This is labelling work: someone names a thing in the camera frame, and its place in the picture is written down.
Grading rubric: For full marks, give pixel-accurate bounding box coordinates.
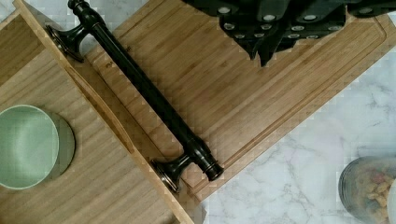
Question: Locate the bamboo cutting board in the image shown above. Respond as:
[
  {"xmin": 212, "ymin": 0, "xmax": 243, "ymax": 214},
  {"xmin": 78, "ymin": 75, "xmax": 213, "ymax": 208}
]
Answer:
[{"xmin": 83, "ymin": 0, "xmax": 396, "ymax": 203}]

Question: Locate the wooden drawer box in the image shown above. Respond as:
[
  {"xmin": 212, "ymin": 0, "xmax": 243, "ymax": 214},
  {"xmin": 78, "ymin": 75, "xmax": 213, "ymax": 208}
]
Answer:
[{"xmin": 1, "ymin": 0, "xmax": 206, "ymax": 224}]

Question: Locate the clear jar with snacks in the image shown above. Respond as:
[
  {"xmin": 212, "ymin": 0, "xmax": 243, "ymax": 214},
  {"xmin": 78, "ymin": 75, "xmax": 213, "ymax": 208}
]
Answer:
[{"xmin": 338, "ymin": 156, "xmax": 396, "ymax": 224}]

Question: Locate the black drawer handle bar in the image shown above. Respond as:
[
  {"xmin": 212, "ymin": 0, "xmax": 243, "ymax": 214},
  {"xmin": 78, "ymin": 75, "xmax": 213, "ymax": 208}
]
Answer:
[{"xmin": 46, "ymin": 0, "xmax": 224, "ymax": 192}]

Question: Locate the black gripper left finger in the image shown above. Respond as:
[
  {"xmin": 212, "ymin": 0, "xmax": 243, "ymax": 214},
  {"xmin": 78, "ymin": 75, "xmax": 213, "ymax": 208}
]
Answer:
[{"xmin": 219, "ymin": 0, "xmax": 291, "ymax": 66}]

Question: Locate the green bowl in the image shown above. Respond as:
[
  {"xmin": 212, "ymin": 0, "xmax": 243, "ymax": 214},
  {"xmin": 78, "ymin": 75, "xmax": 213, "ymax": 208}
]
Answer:
[{"xmin": 0, "ymin": 105, "xmax": 76, "ymax": 190}]

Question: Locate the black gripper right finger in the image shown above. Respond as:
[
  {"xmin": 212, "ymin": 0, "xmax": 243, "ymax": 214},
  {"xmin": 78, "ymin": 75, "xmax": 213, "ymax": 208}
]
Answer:
[{"xmin": 276, "ymin": 0, "xmax": 395, "ymax": 51}]

